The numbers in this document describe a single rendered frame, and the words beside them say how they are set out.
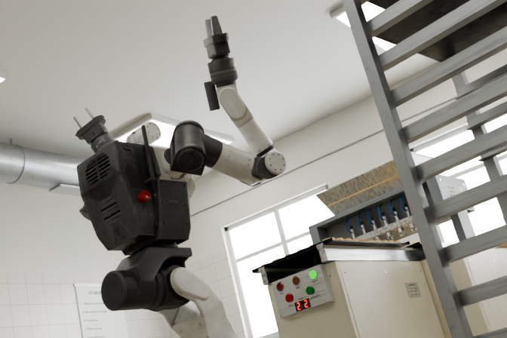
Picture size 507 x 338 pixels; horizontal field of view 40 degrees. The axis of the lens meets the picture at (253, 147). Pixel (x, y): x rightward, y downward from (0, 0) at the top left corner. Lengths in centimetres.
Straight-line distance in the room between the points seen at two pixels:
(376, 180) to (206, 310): 146
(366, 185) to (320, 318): 96
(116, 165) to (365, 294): 112
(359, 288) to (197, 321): 75
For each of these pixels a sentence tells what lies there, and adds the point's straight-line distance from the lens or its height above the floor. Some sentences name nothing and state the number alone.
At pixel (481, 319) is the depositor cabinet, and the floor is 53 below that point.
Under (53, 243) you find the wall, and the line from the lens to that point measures 745.
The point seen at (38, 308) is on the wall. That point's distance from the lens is 711.
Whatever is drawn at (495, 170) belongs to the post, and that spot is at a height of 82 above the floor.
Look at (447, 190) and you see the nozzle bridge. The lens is 327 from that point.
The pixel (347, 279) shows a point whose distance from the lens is 265.
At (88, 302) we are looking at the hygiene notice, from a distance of 751.
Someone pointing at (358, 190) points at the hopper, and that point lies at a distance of 344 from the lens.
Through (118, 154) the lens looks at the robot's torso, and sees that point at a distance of 212.
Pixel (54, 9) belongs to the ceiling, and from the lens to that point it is 468.
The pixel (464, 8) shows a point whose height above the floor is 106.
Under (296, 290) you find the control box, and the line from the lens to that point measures 269.
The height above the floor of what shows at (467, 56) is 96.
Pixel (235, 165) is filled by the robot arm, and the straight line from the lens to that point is 217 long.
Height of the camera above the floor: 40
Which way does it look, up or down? 20 degrees up
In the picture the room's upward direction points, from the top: 14 degrees counter-clockwise
